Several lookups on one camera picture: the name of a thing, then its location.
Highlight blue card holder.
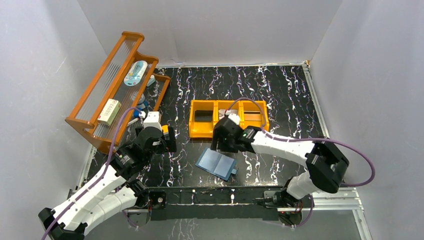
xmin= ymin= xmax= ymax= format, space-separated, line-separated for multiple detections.
xmin=195 ymin=148 xmax=238 ymax=181

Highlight yellow three-compartment bin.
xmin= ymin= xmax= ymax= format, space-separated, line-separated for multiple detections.
xmin=188 ymin=100 xmax=270 ymax=139

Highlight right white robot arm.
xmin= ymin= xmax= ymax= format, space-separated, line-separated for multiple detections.
xmin=211 ymin=113 xmax=350 ymax=209

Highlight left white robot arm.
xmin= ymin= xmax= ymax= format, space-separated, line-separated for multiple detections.
xmin=38 ymin=111 xmax=177 ymax=240

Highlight silver cards in bin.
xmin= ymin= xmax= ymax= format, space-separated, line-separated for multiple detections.
xmin=218 ymin=109 xmax=230 ymax=120

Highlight yellow grey eraser block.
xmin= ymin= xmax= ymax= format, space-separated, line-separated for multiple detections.
xmin=161 ymin=125 xmax=169 ymax=135

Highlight white pen on shelf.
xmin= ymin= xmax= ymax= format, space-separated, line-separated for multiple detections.
xmin=127 ymin=118 xmax=138 ymax=126

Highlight white red small box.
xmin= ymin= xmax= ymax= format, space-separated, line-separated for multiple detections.
xmin=97 ymin=98 xmax=122 ymax=126

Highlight orange wooden shelf rack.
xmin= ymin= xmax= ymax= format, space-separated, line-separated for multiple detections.
xmin=65 ymin=31 xmax=171 ymax=154

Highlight small grey blue item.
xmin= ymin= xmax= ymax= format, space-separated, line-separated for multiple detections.
xmin=146 ymin=75 xmax=156 ymax=87

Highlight light blue oval case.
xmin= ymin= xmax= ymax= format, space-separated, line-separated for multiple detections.
xmin=123 ymin=60 xmax=148 ymax=87

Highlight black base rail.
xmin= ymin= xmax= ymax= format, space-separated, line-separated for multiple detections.
xmin=127 ymin=186 xmax=311 ymax=224

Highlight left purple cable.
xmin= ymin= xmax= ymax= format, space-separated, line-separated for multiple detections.
xmin=41 ymin=106 xmax=145 ymax=240

